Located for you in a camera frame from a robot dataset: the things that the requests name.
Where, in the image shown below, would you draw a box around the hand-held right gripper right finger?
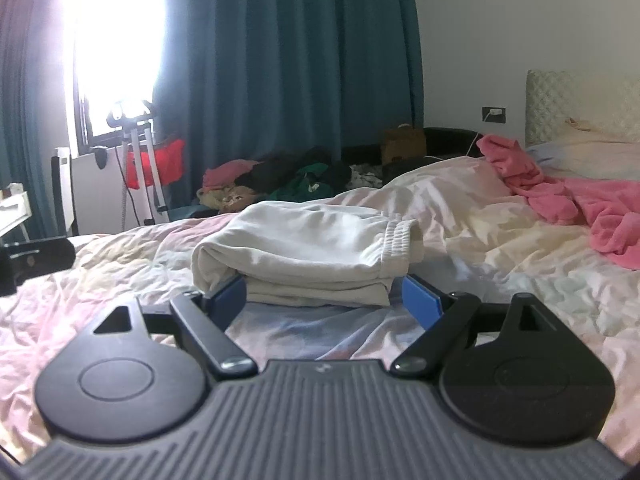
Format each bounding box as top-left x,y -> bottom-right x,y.
391,274 -> 552,377

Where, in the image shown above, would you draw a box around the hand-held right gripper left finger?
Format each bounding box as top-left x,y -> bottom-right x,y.
92,274 -> 258,377

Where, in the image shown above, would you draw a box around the white pants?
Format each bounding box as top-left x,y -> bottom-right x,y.
191,200 -> 425,309

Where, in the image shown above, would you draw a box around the white dressing table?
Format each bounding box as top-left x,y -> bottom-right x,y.
0,183 -> 30,242

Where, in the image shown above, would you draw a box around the white panel heater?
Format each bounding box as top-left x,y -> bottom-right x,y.
49,147 -> 137,237

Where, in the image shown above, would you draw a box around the orange plush toy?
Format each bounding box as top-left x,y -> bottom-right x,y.
197,183 -> 262,214

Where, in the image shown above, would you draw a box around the pastel patchwork quilt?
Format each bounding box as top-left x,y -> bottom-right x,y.
0,155 -> 640,463

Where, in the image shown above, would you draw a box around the pink garment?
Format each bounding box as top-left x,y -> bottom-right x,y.
202,158 -> 261,191

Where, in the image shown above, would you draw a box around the green garment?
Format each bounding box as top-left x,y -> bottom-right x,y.
270,162 -> 334,202

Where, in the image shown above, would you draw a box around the black and white patterned cloth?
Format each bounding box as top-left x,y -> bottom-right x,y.
349,164 -> 386,189

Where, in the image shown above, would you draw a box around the black garment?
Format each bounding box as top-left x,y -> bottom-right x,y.
235,145 -> 354,194

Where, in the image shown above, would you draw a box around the white exercise bike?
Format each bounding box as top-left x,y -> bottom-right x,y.
92,99 -> 172,227

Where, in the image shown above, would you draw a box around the red cloth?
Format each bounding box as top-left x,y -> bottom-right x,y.
125,138 -> 186,190

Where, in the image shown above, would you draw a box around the brown bag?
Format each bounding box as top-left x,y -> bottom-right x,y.
382,124 -> 427,166

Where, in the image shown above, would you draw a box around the black sofa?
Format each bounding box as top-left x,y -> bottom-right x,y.
342,127 -> 484,184

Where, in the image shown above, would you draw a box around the narrow blue curtain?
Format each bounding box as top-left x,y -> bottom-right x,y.
0,0 -> 77,187

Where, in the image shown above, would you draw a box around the pink fleece robe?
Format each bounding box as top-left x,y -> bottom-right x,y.
475,133 -> 640,272

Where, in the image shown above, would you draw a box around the cream pillow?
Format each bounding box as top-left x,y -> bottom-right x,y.
525,118 -> 640,182

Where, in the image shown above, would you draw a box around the dark framed window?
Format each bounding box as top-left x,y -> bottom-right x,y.
71,0 -> 169,157

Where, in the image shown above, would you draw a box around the wide blue curtain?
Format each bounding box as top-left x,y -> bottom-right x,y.
151,0 -> 426,212

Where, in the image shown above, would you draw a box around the quilted beige headboard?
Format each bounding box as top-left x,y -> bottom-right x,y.
524,69 -> 640,149

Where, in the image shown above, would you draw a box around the white charging cable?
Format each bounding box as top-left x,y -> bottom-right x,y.
434,134 -> 484,162

